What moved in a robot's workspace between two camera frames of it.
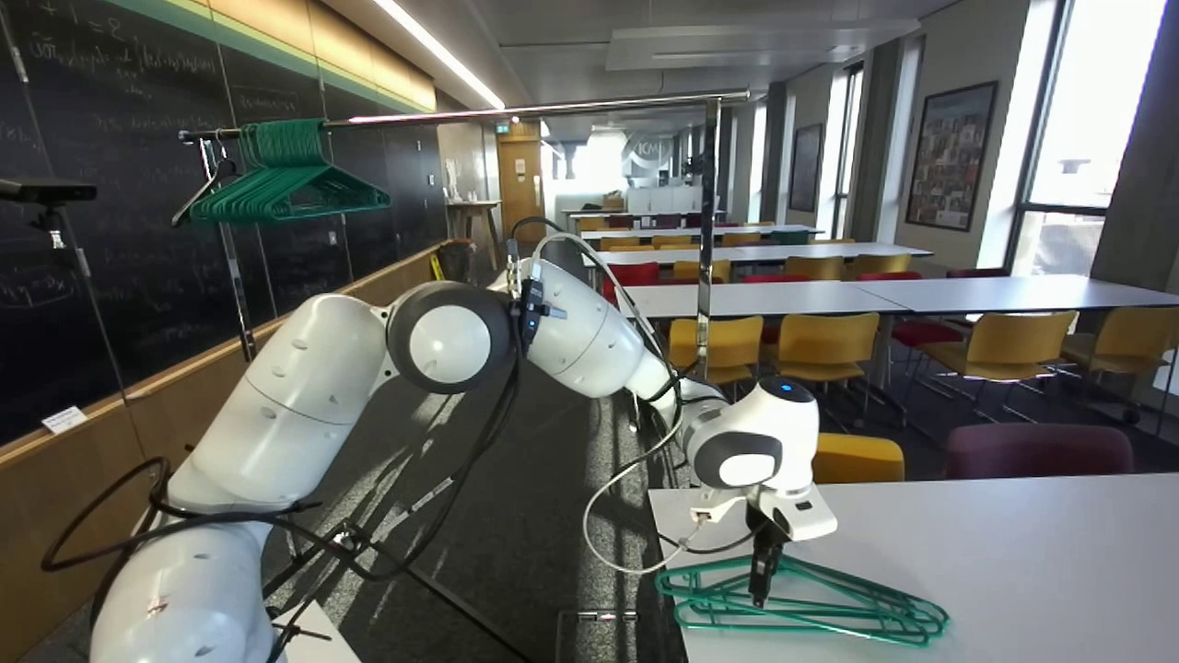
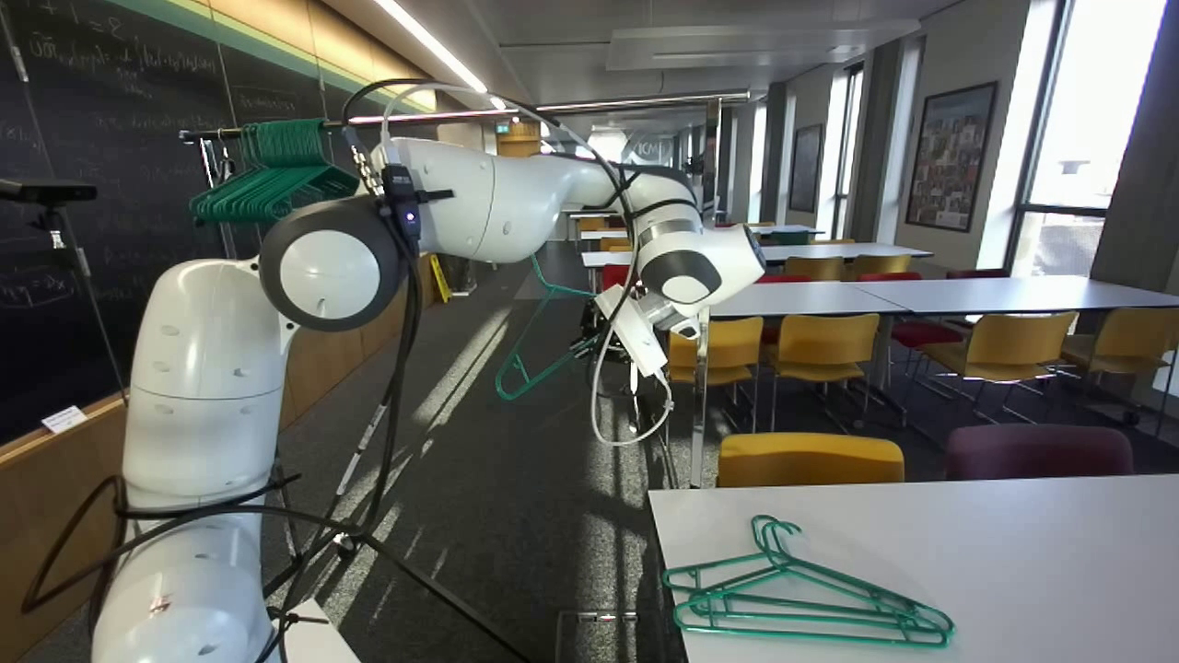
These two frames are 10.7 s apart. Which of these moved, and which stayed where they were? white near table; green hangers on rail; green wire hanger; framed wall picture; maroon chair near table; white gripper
Moved: white gripper; green wire hanger
Stayed: framed wall picture; maroon chair near table; white near table; green hangers on rail
